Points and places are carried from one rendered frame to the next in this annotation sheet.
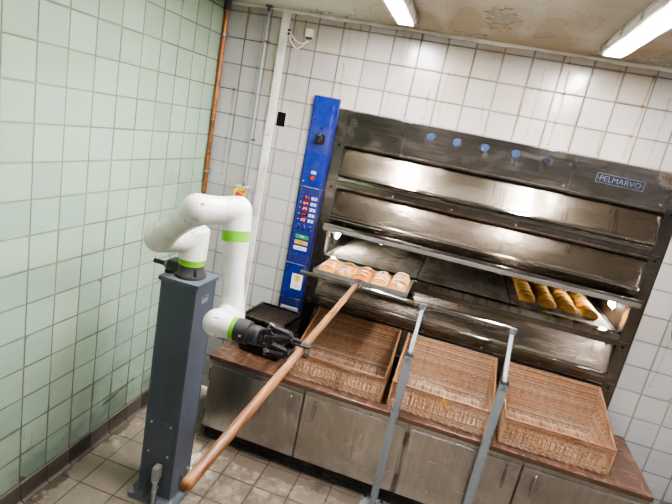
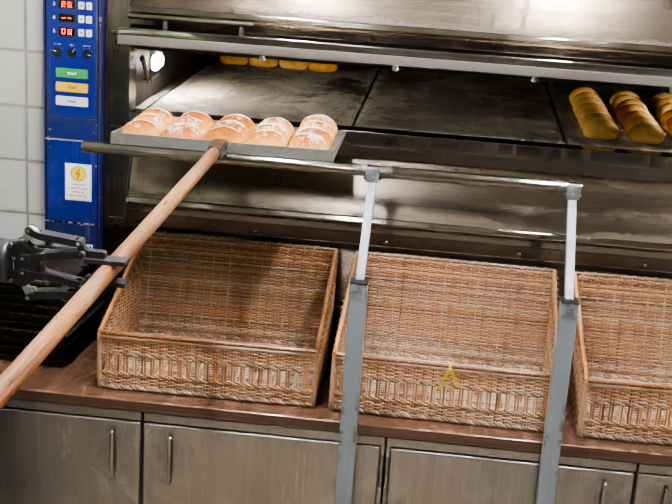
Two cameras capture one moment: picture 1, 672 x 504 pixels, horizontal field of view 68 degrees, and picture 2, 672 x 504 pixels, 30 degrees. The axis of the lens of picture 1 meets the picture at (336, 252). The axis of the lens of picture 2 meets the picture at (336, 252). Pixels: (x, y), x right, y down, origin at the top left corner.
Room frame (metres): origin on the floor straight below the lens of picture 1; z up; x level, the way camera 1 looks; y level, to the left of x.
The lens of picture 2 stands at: (-0.31, -0.05, 1.87)
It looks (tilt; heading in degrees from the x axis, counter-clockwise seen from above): 17 degrees down; 352
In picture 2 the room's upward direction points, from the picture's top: 4 degrees clockwise
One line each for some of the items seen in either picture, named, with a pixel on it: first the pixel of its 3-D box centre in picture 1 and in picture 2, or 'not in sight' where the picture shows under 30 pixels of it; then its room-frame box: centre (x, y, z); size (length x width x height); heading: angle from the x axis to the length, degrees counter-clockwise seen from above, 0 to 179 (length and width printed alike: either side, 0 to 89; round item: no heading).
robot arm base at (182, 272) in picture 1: (180, 266); not in sight; (2.24, 0.71, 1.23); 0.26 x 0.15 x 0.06; 78
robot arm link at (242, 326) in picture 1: (244, 331); not in sight; (1.76, 0.28, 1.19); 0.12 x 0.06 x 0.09; 168
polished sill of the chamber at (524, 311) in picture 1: (461, 294); (457, 144); (2.95, -0.81, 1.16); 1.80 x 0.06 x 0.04; 77
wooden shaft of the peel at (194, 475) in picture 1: (306, 344); (117, 261); (1.76, 0.04, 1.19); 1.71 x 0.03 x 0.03; 168
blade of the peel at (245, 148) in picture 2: (365, 274); (234, 132); (2.86, -0.20, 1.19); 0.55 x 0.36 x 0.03; 78
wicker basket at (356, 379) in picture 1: (347, 351); (223, 314); (2.79, -0.19, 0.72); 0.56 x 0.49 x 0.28; 78
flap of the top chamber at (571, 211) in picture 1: (489, 192); not in sight; (2.92, -0.80, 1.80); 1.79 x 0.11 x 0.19; 77
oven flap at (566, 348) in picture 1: (455, 317); (452, 197); (2.92, -0.80, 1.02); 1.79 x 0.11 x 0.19; 77
